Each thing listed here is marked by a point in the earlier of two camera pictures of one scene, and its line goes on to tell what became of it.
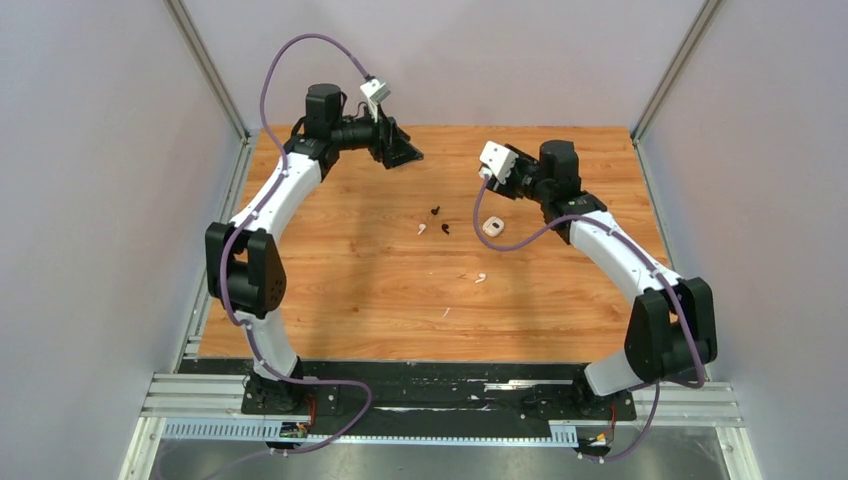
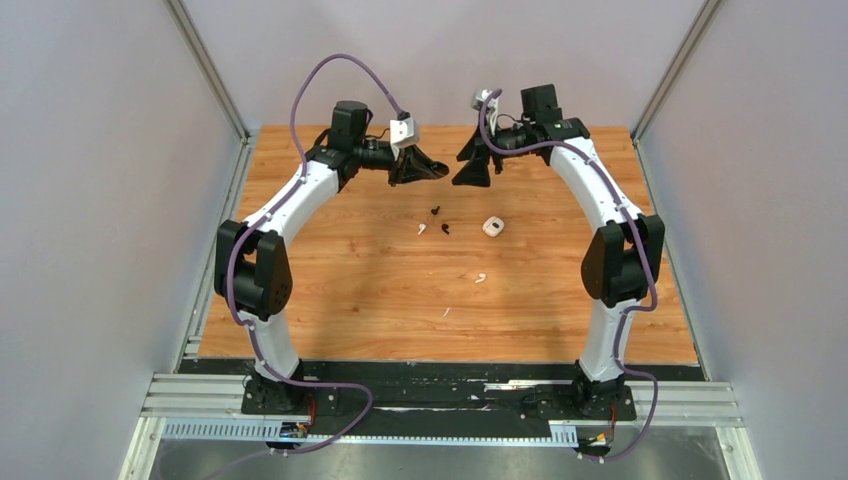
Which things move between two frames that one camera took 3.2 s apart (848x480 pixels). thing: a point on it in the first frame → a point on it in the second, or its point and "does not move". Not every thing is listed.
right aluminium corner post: (695, 32) does not move
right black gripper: (504, 190) → (478, 153)
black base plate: (435, 390) does not move
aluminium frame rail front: (187, 397) does not move
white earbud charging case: (493, 226) does not move
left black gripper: (389, 145) → (411, 166)
